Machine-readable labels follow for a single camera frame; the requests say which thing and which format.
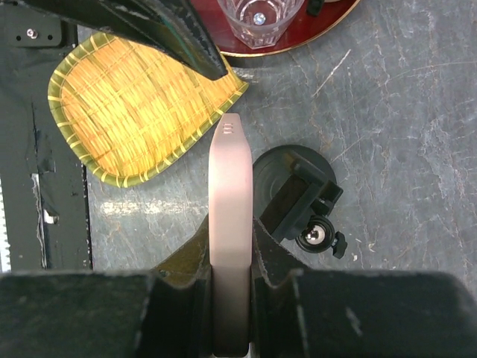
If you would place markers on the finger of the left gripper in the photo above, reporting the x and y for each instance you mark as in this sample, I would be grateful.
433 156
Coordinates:
173 27

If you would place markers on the clear glass tumbler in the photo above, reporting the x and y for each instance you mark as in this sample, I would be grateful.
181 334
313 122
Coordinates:
259 23

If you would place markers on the pink case smartphone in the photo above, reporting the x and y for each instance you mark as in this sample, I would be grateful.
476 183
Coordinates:
230 191

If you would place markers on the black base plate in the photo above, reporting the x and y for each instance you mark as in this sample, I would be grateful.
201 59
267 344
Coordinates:
44 204

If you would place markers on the woven bamboo basket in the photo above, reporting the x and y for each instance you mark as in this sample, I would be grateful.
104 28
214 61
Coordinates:
129 111

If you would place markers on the red round tray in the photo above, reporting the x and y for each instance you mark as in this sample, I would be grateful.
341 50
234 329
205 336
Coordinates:
302 30

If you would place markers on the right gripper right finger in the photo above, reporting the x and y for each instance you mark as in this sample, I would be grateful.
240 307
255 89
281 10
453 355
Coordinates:
274 267

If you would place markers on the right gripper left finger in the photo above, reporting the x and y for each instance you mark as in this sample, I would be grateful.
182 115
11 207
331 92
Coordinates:
189 266

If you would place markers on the black phone stand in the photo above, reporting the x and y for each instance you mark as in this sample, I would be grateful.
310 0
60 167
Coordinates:
294 192

